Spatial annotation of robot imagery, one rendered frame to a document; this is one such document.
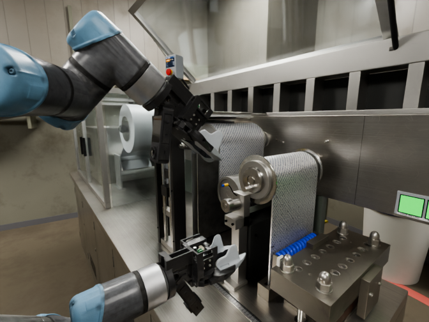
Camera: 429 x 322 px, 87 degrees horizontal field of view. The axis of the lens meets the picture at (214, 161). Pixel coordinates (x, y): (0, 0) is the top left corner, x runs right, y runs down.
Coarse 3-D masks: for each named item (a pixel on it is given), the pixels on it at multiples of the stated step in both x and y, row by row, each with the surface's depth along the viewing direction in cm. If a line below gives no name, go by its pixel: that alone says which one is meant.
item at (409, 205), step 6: (402, 198) 66; (408, 198) 65; (414, 198) 64; (402, 204) 66; (408, 204) 65; (414, 204) 64; (420, 204) 63; (402, 210) 66; (408, 210) 65; (414, 210) 64; (420, 210) 63; (420, 216) 63
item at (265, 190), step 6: (246, 162) 68; (252, 162) 66; (258, 162) 65; (246, 168) 68; (258, 168) 65; (264, 168) 63; (240, 174) 71; (264, 174) 63; (240, 180) 71; (264, 180) 63; (270, 180) 63; (264, 186) 64; (270, 186) 63; (246, 192) 70; (258, 192) 66; (264, 192) 64; (252, 198) 68; (258, 198) 66
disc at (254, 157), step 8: (248, 160) 69; (264, 160) 64; (240, 168) 72; (272, 168) 62; (272, 176) 62; (240, 184) 73; (272, 184) 63; (272, 192) 63; (256, 200) 68; (264, 200) 66
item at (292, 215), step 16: (304, 192) 73; (272, 208) 64; (288, 208) 69; (304, 208) 75; (272, 224) 65; (288, 224) 70; (304, 224) 76; (272, 240) 66; (288, 240) 72; (272, 256) 67
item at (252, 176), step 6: (252, 168) 65; (246, 174) 67; (252, 174) 66; (258, 174) 64; (246, 180) 68; (252, 180) 66; (258, 180) 64; (246, 186) 68; (252, 186) 66; (258, 186) 64; (252, 192) 66
